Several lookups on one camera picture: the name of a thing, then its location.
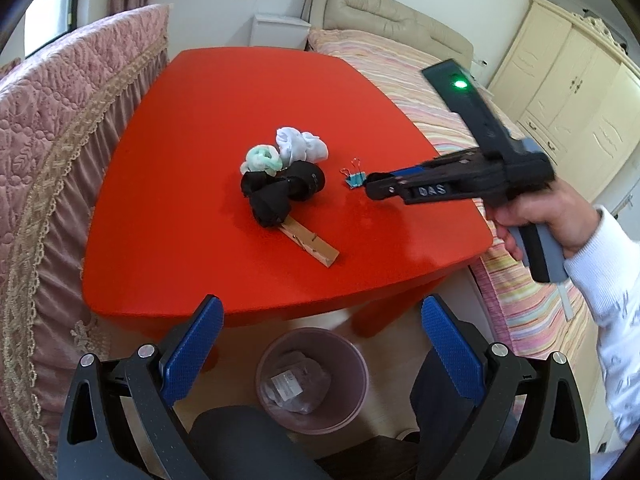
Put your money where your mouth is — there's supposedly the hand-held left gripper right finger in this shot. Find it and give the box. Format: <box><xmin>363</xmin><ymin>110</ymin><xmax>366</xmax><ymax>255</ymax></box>
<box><xmin>420</xmin><ymin>294</ymin><xmax>594</xmax><ymax>480</ymax></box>

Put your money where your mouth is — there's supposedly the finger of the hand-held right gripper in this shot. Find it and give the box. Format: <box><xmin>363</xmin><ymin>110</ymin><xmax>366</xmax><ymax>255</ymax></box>
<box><xmin>365</xmin><ymin>176</ymin><xmax>485</xmax><ymax>206</ymax></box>
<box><xmin>367</xmin><ymin>149</ymin><xmax>497</xmax><ymax>182</ymax></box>

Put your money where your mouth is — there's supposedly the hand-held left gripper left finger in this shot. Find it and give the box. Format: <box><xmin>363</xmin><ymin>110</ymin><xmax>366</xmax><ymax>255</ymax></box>
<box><xmin>57</xmin><ymin>294</ymin><xmax>226</xmax><ymax>480</ymax></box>

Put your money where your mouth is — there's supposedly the blue binder clip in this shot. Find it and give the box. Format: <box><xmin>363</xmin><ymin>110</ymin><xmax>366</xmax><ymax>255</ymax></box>
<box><xmin>341</xmin><ymin>159</ymin><xmax>369</xmax><ymax>190</ymax></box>

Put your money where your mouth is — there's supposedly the pink waste bin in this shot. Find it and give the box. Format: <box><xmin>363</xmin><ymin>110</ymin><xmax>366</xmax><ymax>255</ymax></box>
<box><xmin>256</xmin><ymin>327</ymin><xmax>370</xmax><ymax>435</ymax></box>

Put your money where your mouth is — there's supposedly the person's right forearm white sleeve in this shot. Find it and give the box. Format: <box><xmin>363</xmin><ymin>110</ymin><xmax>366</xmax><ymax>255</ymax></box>
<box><xmin>561</xmin><ymin>205</ymin><xmax>640</xmax><ymax>461</ymax></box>

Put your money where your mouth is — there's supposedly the person's right hand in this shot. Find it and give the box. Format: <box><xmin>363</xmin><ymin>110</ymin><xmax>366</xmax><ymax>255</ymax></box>
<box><xmin>486</xmin><ymin>179</ymin><xmax>602</xmax><ymax>262</ymax></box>

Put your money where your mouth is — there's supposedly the cream wardrobe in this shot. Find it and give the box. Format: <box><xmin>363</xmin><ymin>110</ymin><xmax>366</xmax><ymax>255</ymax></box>
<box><xmin>487</xmin><ymin>0</ymin><xmax>640</xmax><ymax>206</ymax></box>

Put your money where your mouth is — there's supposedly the clear plastic bag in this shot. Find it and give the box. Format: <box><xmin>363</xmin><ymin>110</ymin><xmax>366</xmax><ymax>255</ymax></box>
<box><xmin>267</xmin><ymin>352</ymin><xmax>334</xmax><ymax>416</ymax></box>

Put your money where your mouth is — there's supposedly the person's left leg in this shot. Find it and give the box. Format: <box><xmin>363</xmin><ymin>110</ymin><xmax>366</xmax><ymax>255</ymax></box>
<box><xmin>187</xmin><ymin>406</ymin><xmax>331</xmax><ymax>480</ymax></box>

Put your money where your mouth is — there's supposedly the black rolled sock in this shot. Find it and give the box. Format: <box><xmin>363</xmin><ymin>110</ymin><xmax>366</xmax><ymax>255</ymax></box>
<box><xmin>284</xmin><ymin>161</ymin><xmax>327</xmax><ymax>202</ymax></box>
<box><xmin>240</xmin><ymin>172</ymin><xmax>293</xmax><ymax>228</ymax></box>

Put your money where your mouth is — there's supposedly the wooden clothespin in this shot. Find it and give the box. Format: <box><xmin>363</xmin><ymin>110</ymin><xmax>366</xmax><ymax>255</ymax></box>
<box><xmin>277</xmin><ymin>215</ymin><xmax>341</xmax><ymax>268</ymax></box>

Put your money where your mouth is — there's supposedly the white sock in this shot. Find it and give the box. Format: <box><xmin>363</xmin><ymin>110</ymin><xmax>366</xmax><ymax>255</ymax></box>
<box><xmin>276</xmin><ymin>126</ymin><xmax>330</xmax><ymax>166</ymax></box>

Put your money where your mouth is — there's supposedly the beige padded headboard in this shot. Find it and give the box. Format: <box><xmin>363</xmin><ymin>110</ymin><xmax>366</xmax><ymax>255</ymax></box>
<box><xmin>302</xmin><ymin>0</ymin><xmax>475</xmax><ymax>68</ymax></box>

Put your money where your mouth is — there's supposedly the green and white scrunchie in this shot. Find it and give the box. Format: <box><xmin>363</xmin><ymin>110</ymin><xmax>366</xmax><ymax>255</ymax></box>
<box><xmin>240</xmin><ymin>145</ymin><xmax>284</xmax><ymax>177</ymax></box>

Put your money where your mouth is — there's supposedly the white nightstand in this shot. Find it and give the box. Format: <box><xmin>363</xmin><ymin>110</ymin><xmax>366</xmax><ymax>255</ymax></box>
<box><xmin>248</xmin><ymin>14</ymin><xmax>311</xmax><ymax>52</ymax></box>

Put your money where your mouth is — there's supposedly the red table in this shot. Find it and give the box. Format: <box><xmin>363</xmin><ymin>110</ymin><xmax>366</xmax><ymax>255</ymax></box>
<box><xmin>81</xmin><ymin>47</ymin><xmax>496</xmax><ymax>371</ymax></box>

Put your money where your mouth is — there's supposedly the sofa with pink quilted cover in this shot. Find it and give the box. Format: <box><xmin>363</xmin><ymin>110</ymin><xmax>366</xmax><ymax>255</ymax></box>
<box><xmin>0</xmin><ymin>4</ymin><xmax>171</xmax><ymax>463</ymax></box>

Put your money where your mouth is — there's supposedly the window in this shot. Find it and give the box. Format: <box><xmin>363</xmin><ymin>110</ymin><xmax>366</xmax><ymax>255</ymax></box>
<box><xmin>22</xmin><ymin>0</ymin><xmax>83</xmax><ymax>58</ymax></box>

